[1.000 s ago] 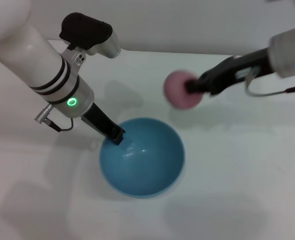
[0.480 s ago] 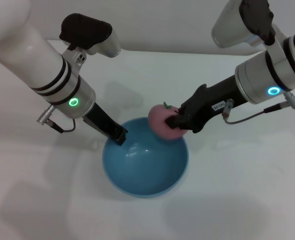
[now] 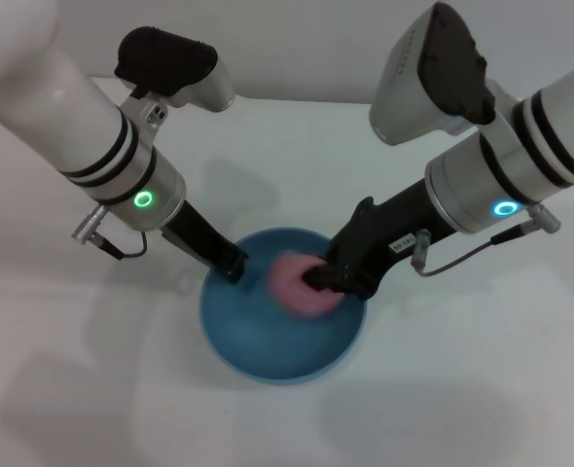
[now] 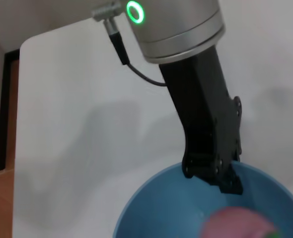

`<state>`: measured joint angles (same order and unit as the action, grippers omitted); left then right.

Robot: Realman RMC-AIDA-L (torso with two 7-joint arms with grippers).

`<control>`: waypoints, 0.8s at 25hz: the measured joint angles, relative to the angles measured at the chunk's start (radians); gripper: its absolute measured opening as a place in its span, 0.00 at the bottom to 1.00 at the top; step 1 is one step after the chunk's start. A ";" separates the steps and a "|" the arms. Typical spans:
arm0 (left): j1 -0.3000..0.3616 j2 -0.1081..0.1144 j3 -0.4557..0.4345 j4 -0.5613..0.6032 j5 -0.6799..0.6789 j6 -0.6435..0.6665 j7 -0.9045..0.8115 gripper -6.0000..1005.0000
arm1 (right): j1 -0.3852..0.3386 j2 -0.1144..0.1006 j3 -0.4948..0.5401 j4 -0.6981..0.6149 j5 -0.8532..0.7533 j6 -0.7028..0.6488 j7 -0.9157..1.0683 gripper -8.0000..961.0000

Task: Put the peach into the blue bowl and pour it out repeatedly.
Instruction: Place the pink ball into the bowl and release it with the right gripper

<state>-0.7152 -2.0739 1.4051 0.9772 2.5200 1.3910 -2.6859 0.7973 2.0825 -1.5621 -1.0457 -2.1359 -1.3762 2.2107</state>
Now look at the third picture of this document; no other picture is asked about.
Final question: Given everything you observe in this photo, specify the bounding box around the left wrist cable with connector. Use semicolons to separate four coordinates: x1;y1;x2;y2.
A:
70;205;149;261

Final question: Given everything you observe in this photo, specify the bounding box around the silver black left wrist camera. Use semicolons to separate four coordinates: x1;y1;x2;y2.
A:
113;26;236;115

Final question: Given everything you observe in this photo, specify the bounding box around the right wrist cable with connector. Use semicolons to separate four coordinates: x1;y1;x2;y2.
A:
410;203;561;278

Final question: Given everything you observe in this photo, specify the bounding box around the pink toy peach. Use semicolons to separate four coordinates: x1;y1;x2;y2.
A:
266;249;347;321

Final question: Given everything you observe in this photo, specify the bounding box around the blue ceramic bowl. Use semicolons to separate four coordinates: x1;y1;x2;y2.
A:
198;227;369;387

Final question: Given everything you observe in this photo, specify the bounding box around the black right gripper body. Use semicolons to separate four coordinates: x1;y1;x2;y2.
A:
322;181;456;301

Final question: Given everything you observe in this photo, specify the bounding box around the wrist cable with connector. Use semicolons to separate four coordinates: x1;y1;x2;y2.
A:
410;203;561;278
70;205;149;261

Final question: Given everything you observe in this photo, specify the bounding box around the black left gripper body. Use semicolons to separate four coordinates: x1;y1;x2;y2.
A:
161;198;231;277

